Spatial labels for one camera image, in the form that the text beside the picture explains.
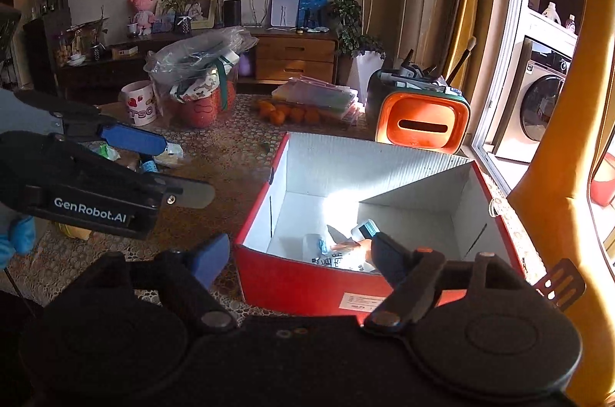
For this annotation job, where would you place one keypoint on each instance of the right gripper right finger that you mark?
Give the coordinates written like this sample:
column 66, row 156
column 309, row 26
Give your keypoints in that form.
column 413, row 277

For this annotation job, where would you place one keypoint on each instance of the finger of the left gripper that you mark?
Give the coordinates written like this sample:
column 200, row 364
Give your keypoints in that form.
column 184, row 192
column 81, row 122

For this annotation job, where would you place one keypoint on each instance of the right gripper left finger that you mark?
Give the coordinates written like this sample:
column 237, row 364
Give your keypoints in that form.
column 184, row 280

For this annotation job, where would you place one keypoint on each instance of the bread bun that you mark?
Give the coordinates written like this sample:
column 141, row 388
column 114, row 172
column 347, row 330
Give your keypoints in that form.
column 173, row 156

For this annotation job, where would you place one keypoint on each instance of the white snack packet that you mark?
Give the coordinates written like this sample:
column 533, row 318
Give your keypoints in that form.
column 350, row 251

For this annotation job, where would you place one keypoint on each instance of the blue gloved hand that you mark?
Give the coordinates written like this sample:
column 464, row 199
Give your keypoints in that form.
column 18, row 239

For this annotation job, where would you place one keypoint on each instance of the pink strawberry mug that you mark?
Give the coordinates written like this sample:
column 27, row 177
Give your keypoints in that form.
column 140, row 102

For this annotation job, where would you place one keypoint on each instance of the red cardboard box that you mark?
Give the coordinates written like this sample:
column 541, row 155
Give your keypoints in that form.
column 323, row 189

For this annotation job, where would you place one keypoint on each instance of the clear plastic fruit bag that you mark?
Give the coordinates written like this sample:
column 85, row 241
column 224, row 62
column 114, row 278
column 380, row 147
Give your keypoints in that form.
column 195, row 79

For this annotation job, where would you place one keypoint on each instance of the orange tangerine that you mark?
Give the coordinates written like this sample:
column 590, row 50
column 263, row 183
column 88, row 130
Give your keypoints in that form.
column 297, row 115
column 312, row 116
column 277, row 117

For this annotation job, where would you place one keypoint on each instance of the pink plush toy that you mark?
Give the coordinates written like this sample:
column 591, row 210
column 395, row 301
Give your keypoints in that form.
column 144, row 16

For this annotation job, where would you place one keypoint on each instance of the orange green tissue box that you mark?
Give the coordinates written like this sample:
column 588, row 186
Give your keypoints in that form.
column 412, row 113

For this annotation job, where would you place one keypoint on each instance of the wooden drawer cabinet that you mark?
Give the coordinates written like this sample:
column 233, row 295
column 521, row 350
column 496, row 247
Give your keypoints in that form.
column 281, row 55

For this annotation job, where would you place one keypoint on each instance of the black speaker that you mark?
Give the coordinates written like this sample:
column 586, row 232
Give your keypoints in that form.
column 232, row 13

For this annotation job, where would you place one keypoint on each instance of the blue picture board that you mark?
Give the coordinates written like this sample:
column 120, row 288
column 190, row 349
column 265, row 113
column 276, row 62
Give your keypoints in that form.
column 311, row 13

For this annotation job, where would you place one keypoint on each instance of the washing machine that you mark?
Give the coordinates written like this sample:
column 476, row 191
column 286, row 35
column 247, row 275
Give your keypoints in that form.
column 535, row 91

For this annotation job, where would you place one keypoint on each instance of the picture frame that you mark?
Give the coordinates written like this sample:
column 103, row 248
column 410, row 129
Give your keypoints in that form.
column 202, row 14

